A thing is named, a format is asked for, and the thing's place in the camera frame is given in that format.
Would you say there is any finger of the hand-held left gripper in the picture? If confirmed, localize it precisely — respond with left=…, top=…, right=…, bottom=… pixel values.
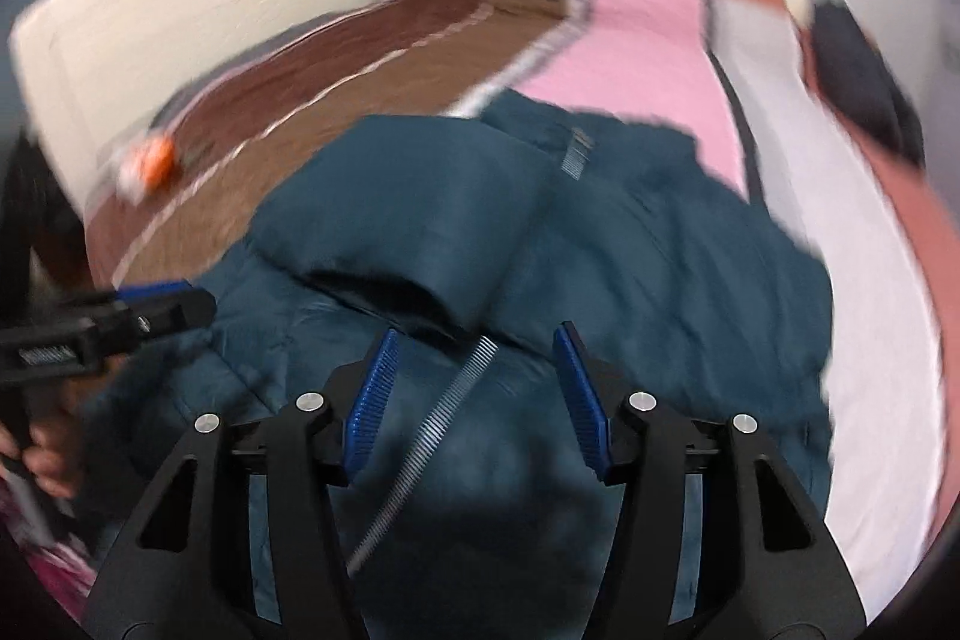
left=112, top=281, right=218, bottom=342

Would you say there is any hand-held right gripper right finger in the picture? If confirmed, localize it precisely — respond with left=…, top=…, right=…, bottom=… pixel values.
left=552, top=320, right=868, bottom=640

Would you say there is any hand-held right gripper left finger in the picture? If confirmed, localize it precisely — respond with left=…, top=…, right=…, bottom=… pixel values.
left=84, top=328, right=402, bottom=640

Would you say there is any dark teal puffer jacket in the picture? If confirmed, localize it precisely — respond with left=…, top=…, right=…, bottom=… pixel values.
left=79, top=89, right=835, bottom=640

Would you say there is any person's left hand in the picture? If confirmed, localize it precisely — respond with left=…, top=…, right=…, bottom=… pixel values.
left=19, top=374, right=87, bottom=500

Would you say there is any orange and white toy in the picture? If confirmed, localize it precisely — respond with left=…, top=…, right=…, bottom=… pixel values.
left=115, top=133, right=182, bottom=205

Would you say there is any pink floral clothing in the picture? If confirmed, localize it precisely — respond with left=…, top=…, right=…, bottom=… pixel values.
left=0, top=471, right=89, bottom=618

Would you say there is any white fleece blanket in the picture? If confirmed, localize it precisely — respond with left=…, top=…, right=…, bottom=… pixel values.
left=705, top=0, right=947, bottom=605

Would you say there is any cream bed board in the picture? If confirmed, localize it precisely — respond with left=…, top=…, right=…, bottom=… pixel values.
left=10, top=0, right=425, bottom=214

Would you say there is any brown blanket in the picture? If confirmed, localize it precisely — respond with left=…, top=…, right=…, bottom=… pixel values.
left=82, top=0, right=580, bottom=300

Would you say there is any pink patchwork blanket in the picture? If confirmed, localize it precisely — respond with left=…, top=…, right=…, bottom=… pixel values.
left=456, top=0, right=752, bottom=200

